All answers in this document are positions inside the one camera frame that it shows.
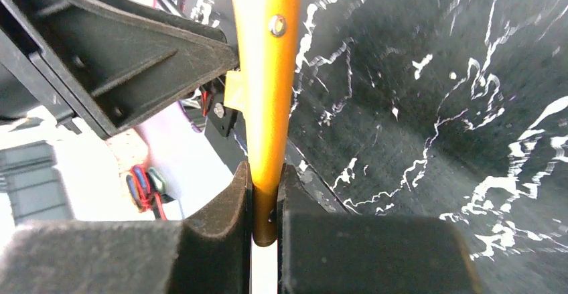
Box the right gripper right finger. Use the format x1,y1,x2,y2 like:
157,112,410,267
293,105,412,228
277,165,482,293

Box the orange leather card holder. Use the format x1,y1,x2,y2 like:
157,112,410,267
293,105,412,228
224,0,301,247

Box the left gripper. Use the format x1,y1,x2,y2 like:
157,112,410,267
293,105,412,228
1,0,238,139

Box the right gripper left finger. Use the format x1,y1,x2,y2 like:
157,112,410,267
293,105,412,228
1,162,252,293

